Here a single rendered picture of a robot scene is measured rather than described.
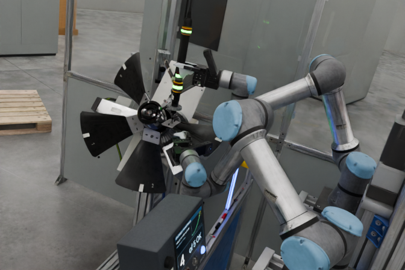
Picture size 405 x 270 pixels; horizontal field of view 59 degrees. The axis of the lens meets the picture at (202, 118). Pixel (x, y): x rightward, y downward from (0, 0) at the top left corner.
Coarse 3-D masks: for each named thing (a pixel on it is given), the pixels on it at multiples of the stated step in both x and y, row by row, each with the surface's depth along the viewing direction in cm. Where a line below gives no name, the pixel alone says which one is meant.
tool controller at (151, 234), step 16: (160, 208) 95; (176, 208) 95; (192, 208) 94; (144, 224) 88; (160, 224) 88; (176, 224) 87; (192, 224) 93; (128, 240) 82; (144, 240) 81; (160, 240) 81; (176, 240) 85; (192, 240) 94; (128, 256) 81; (144, 256) 79; (160, 256) 79; (176, 256) 86; (192, 256) 95
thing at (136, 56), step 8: (136, 56) 177; (128, 64) 179; (136, 64) 175; (120, 72) 183; (128, 72) 179; (136, 72) 175; (120, 80) 183; (128, 80) 179; (136, 80) 174; (128, 88) 179; (136, 88) 174; (144, 88) 170; (136, 96) 176
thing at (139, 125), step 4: (128, 116) 167; (132, 116) 167; (136, 116) 167; (128, 120) 168; (132, 120) 168; (136, 120) 168; (128, 124) 168; (132, 124) 169; (136, 124) 169; (140, 124) 169; (132, 128) 170; (140, 128) 170; (132, 132) 170
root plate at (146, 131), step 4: (144, 128) 163; (148, 128) 164; (144, 132) 162; (148, 132) 164; (152, 132) 165; (156, 132) 167; (144, 136) 162; (148, 136) 163; (156, 136) 166; (148, 140) 163; (152, 140) 164; (156, 140) 165
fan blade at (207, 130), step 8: (176, 128) 159; (184, 128) 160; (192, 128) 161; (200, 128) 162; (208, 128) 163; (192, 136) 156; (200, 136) 156; (208, 136) 157; (216, 136) 158; (216, 144) 154
